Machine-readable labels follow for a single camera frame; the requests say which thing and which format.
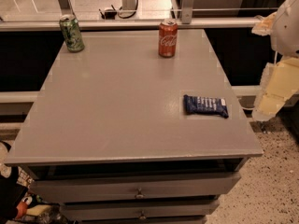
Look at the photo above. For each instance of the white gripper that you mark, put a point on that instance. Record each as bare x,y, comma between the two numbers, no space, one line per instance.
287,27

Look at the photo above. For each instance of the blue rxbar blueberry wrapper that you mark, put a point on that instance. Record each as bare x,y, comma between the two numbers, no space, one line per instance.
205,106

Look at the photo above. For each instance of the red Coca-Cola can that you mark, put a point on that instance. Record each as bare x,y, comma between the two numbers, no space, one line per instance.
168,33

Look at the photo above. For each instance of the green soda can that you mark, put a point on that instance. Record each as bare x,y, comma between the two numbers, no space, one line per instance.
72,35

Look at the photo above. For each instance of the grey drawer cabinet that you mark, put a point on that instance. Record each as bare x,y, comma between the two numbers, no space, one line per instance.
116,109

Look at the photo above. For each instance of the upper drawer metal knob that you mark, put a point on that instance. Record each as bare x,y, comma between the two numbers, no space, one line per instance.
139,194

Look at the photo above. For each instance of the drawer metal knob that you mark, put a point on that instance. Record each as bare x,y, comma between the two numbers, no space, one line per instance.
142,216
139,194

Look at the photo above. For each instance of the upper grey drawer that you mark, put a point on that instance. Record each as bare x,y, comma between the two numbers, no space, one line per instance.
125,188

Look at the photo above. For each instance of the grey drawer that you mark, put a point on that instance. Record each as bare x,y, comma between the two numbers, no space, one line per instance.
110,211
125,188

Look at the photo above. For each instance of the lower grey drawer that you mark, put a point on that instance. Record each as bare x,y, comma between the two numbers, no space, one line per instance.
110,211

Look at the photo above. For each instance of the lower drawer metal knob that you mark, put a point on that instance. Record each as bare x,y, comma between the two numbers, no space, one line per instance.
142,216

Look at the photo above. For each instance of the penguin plush toy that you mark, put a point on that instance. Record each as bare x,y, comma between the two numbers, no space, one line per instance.
14,202

